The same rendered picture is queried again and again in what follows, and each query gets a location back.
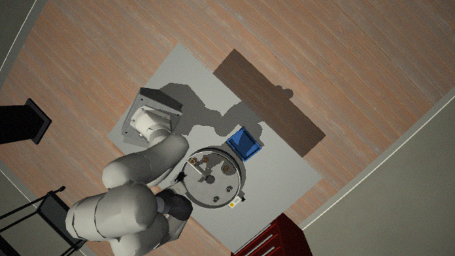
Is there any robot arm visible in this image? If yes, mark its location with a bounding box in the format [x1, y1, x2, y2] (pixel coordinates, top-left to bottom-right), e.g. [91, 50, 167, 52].
[65, 105, 193, 256]

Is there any blue square tray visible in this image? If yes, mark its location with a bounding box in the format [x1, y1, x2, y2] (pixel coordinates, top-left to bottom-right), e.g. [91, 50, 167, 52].
[226, 126, 262, 162]

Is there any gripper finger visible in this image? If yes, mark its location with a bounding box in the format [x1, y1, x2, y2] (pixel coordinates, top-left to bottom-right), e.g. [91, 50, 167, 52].
[175, 172, 187, 184]

